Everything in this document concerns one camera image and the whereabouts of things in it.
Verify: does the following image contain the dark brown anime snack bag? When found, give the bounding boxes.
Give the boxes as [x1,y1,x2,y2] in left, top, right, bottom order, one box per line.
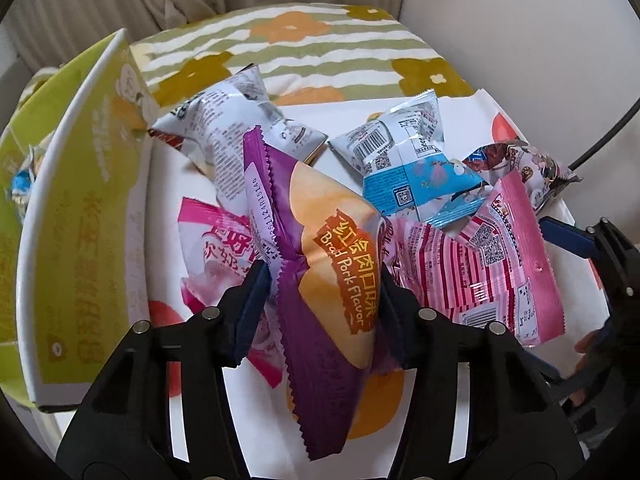
[463,141,580,212]

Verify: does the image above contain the pink striped snack bag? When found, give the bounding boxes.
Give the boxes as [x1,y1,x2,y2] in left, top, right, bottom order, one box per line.
[383,170,565,347]

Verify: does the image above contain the blue white snack bag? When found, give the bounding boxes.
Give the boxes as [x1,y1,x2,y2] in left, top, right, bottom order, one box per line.
[329,90,490,229]

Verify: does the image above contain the pink white marshmallow bag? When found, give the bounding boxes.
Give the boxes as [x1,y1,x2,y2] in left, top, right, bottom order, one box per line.
[178,197,284,388]

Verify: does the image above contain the purple pork flavor chip bag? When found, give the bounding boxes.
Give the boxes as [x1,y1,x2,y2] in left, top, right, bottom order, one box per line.
[243,128,399,460]

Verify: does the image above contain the small blue white packet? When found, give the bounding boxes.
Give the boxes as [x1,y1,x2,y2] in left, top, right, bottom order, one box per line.
[11,146,39,221]

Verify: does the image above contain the white grey snack bag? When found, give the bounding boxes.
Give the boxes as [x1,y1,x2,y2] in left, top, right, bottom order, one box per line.
[151,64,328,216]

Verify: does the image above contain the person right hand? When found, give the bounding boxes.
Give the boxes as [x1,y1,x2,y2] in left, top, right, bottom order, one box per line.
[570,330,599,406]

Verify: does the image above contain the green cardboard box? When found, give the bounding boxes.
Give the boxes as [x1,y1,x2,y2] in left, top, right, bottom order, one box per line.
[1,30,158,413]

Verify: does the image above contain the floral striped blanket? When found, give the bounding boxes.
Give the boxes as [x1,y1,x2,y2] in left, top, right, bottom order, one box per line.
[19,3,476,109]

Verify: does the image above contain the black cable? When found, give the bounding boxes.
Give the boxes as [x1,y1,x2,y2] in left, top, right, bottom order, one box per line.
[569,94,640,172]

